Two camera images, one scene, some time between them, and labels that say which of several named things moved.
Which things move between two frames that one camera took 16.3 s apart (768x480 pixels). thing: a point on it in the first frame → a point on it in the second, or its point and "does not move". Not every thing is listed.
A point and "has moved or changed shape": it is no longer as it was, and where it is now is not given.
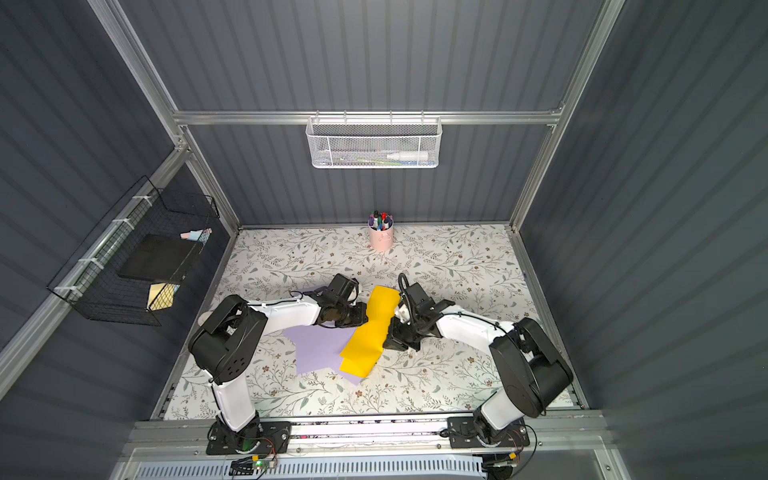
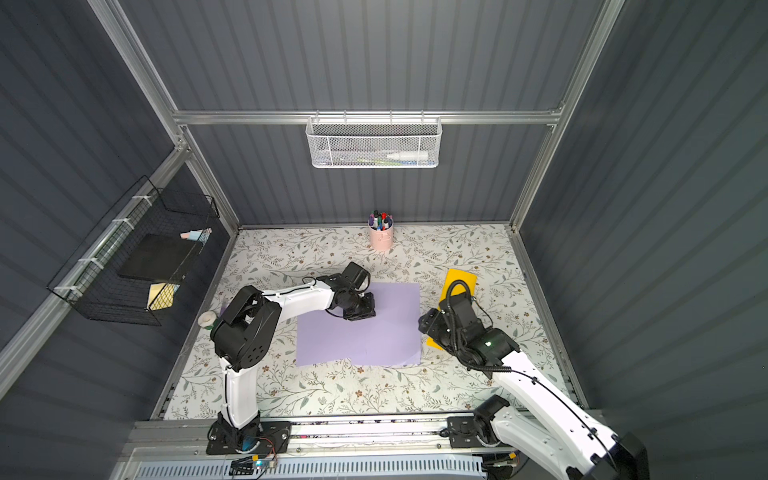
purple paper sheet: [319, 348] has moved or changed shape
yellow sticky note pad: [160, 296] does not move
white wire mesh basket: [373, 142] does not move
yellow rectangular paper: [367, 344] → [458, 288]
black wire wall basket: [140, 245] does not move
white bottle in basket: [408, 156] does not move
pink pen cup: [380, 230] does not move
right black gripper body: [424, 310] → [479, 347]
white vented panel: [327, 469] does not move
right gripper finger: [401, 336] → [434, 324]
